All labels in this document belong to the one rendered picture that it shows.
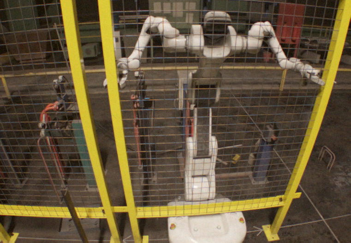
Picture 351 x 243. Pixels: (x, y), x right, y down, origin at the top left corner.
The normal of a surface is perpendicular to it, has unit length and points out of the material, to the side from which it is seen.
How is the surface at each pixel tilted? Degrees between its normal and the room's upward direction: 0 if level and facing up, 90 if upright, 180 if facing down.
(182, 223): 0
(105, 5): 90
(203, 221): 0
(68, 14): 90
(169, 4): 90
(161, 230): 0
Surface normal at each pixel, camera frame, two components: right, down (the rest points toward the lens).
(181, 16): 0.07, 0.45
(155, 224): 0.00, -0.89
